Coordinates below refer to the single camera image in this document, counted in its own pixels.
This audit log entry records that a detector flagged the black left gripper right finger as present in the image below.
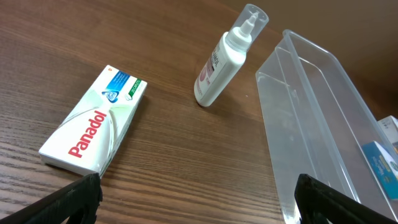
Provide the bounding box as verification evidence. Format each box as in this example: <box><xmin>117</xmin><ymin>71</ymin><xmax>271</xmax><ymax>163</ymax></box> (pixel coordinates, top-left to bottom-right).
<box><xmin>294</xmin><ymin>174</ymin><xmax>397</xmax><ymax>224</ymax></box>

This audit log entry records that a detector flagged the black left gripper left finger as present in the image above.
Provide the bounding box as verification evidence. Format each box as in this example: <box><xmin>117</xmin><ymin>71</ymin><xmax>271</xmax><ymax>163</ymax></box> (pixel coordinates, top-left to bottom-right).
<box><xmin>1</xmin><ymin>173</ymin><xmax>103</xmax><ymax>224</ymax></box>

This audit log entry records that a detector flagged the white Panadol box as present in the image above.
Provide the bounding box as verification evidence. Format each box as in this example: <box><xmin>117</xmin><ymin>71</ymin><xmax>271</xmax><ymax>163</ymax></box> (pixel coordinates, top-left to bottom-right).
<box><xmin>39</xmin><ymin>65</ymin><xmax>147</xmax><ymax>175</ymax></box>

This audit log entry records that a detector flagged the blue VapoDrops box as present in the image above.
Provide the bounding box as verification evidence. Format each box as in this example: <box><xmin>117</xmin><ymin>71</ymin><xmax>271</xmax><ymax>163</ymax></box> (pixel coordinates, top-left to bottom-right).
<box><xmin>362</xmin><ymin>141</ymin><xmax>397</xmax><ymax>200</ymax></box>

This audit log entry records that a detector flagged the white medicine box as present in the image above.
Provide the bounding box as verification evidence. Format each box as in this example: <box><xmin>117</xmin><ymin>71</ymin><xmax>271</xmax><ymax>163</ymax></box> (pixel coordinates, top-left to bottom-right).
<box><xmin>377</xmin><ymin>116</ymin><xmax>398</xmax><ymax>148</ymax></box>

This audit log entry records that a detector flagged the clear plastic container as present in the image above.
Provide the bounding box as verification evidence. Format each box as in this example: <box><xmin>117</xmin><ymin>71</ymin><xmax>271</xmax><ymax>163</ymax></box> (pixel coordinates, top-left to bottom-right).
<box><xmin>256</xmin><ymin>30</ymin><xmax>397</xmax><ymax>223</ymax></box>

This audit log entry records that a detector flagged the white spray bottle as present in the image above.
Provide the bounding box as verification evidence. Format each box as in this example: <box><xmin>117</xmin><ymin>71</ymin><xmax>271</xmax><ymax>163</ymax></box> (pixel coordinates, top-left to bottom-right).
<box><xmin>194</xmin><ymin>4</ymin><xmax>269</xmax><ymax>107</ymax></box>

